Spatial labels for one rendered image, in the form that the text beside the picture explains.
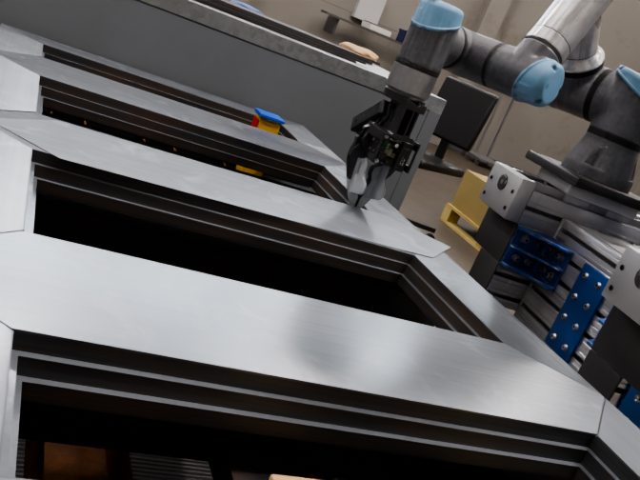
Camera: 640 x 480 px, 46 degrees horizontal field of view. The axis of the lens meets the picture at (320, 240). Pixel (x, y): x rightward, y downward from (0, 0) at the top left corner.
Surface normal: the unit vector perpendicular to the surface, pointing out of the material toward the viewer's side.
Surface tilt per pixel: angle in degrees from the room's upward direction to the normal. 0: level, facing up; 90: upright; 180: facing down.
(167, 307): 0
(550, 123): 90
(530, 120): 90
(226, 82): 90
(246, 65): 90
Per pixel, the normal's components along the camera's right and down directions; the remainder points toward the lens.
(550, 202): 0.20, 0.36
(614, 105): -0.66, -0.01
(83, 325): 0.37, -0.89
